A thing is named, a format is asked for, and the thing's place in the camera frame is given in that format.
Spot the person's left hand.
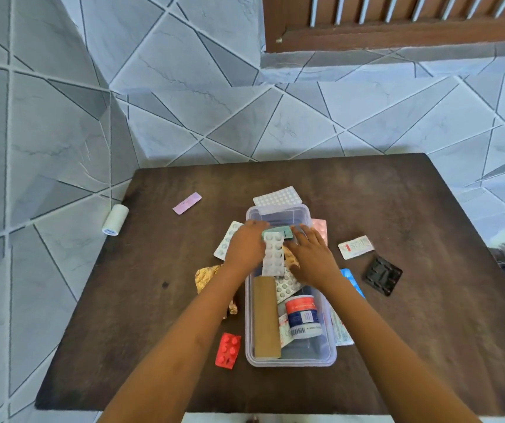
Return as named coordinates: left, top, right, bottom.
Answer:
left=224, top=219, right=271, bottom=278

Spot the person's right hand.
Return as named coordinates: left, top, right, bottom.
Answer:
left=283, top=223, right=341, bottom=290

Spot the narrow silver blister pack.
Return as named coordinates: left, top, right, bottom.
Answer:
left=213, top=220, right=244, bottom=261

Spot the long silver blister pack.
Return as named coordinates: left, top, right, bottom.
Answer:
left=262, top=233, right=286, bottom=277

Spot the small green blister pack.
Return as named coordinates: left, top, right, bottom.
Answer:
left=261, top=225, right=295, bottom=241

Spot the blue blister pack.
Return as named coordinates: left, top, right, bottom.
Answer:
left=339, top=268, right=366, bottom=300

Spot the square white blister pack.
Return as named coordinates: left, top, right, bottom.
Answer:
left=274, top=273, right=306, bottom=304

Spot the small white red-marked packet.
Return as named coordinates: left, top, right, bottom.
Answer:
left=338, top=234, right=375, bottom=260

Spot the gold foil wrapper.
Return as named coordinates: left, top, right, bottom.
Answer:
left=195, top=264, right=240, bottom=320

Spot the white jar red blue label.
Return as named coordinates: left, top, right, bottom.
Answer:
left=283, top=294, right=323, bottom=340

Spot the white many-pill blister pack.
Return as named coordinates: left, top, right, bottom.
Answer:
left=252, top=185, right=303, bottom=209

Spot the black blister pack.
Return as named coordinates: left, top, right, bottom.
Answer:
left=363, top=255, right=403, bottom=297

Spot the tan bandage roll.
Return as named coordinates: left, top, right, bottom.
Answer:
left=252, top=276, right=282, bottom=360

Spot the lilac strip sachet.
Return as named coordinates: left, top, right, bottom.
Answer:
left=172, top=192, right=203, bottom=216

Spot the white red-printed paper sachet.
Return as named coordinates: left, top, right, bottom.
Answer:
left=278, top=312, right=295, bottom=348

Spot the clear plastic storage box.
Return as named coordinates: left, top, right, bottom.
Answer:
left=245, top=203, right=338, bottom=368

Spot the red blister pack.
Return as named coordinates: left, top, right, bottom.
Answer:
left=215, top=332, right=242, bottom=371

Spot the white tape roll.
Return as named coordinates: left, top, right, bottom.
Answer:
left=101, top=203, right=130, bottom=237

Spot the person's right forearm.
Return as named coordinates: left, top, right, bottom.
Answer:
left=318, top=277, right=482, bottom=423

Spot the person's left forearm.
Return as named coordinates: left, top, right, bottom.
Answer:
left=98, top=264, right=262, bottom=423

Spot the dark brown wooden table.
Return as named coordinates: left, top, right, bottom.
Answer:
left=35, top=153, right=505, bottom=415

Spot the brown wooden louvred window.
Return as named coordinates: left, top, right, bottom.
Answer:
left=262, top=0, right=505, bottom=54

